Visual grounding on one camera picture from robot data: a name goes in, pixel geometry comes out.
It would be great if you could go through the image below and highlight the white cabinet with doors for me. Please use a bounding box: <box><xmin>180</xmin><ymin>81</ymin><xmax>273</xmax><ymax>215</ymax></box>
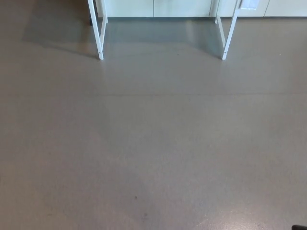
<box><xmin>95</xmin><ymin>0</ymin><xmax>307</xmax><ymax>18</ymax></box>

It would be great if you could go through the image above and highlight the white desk with metal frame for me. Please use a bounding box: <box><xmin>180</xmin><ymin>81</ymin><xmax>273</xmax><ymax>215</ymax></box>
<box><xmin>87</xmin><ymin>0</ymin><xmax>241</xmax><ymax>61</ymax></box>

